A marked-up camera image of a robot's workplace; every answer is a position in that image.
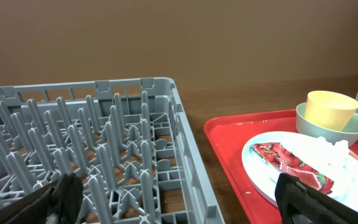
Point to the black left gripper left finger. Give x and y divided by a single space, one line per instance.
60 200

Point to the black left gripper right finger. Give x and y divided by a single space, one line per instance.
299 203

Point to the white napkin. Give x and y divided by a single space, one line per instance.
329 154

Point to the red strawberry wrapper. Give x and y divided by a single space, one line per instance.
275 154

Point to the light blue plate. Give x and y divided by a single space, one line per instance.
264 176

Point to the grey dishwasher rack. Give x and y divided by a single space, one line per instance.
128 140

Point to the green bowl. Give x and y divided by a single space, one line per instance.
349 133

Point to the red plastic tray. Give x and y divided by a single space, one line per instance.
228 136

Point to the yellow cup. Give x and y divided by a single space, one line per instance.
329 110

